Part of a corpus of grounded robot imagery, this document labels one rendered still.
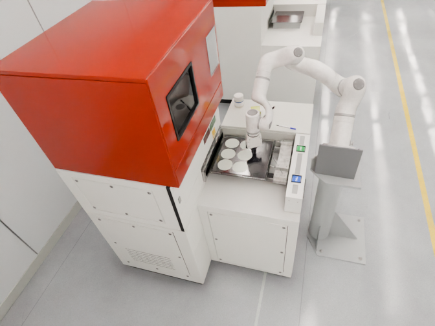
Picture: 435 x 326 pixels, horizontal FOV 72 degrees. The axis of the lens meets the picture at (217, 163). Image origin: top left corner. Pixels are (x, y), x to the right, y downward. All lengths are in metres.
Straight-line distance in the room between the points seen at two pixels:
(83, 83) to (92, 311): 1.91
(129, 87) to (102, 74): 0.11
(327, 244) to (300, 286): 0.42
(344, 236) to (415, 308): 0.65
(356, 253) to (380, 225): 0.38
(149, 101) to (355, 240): 2.11
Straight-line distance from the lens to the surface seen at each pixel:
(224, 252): 2.35
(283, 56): 1.88
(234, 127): 2.18
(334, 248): 2.70
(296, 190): 1.77
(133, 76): 1.14
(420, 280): 2.79
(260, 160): 2.01
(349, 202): 3.01
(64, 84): 1.35
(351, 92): 1.94
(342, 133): 1.96
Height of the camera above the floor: 2.33
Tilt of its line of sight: 45 degrees down
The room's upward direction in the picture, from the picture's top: 9 degrees counter-clockwise
